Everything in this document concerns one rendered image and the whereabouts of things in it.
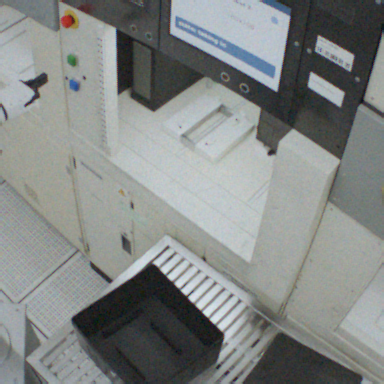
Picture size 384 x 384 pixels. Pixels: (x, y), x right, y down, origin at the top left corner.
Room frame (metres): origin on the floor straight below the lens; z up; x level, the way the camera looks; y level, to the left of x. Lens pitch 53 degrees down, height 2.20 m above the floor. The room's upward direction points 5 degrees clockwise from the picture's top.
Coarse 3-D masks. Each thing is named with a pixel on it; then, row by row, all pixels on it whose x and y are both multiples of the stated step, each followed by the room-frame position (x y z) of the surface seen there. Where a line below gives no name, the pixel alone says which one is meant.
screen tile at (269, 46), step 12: (240, 0) 0.91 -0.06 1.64; (240, 12) 0.91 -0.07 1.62; (252, 12) 0.89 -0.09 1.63; (264, 12) 0.88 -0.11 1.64; (228, 24) 0.93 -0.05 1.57; (264, 24) 0.88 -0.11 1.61; (240, 36) 0.91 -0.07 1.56; (252, 36) 0.89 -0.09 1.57; (276, 36) 0.86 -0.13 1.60; (264, 48) 0.87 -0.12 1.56; (276, 48) 0.86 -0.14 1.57; (276, 60) 0.85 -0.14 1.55
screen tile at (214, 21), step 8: (176, 0) 1.01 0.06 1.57; (184, 0) 1.00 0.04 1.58; (208, 0) 0.96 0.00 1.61; (216, 0) 0.95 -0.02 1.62; (176, 8) 1.01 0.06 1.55; (184, 8) 0.99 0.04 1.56; (192, 8) 0.98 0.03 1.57; (200, 8) 0.97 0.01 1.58; (216, 8) 0.94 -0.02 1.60; (192, 16) 0.98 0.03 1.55; (200, 16) 0.97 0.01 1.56; (208, 16) 0.96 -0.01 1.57; (216, 16) 0.94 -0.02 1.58; (208, 24) 0.95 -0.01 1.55; (216, 24) 0.94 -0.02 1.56
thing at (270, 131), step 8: (264, 112) 1.21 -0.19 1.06; (264, 120) 1.21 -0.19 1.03; (272, 120) 1.20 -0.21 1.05; (264, 128) 1.21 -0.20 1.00; (272, 128) 1.19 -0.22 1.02; (280, 128) 1.18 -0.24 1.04; (288, 128) 1.16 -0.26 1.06; (256, 136) 1.22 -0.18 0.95; (264, 136) 1.21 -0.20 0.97; (272, 136) 1.19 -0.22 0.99; (280, 136) 1.17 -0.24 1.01; (264, 144) 1.20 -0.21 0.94; (272, 144) 1.19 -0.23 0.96; (272, 152) 1.20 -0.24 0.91
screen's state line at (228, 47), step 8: (176, 16) 1.01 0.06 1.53; (176, 24) 1.01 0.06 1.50; (184, 24) 0.99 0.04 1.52; (192, 24) 0.98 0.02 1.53; (192, 32) 0.98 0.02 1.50; (200, 32) 0.97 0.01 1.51; (208, 32) 0.95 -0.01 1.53; (208, 40) 0.95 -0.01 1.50; (216, 40) 0.94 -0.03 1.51; (224, 40) 0.93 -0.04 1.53; (224, 48) 0.93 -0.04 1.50; (232, 48) 0.92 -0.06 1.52; (240, 48) 0.90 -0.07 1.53; (232, 56) 0.91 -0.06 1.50; (240, 56) 0.90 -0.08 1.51; (248, 56) 0.89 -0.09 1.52; (256, 56) 0.88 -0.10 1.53; (248, 64) 0.89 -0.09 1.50; (256, 64) 0.88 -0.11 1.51; (264, 64) 0.87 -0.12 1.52; (264, 72) 0.87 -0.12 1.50; (272, 72) 0.86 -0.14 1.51
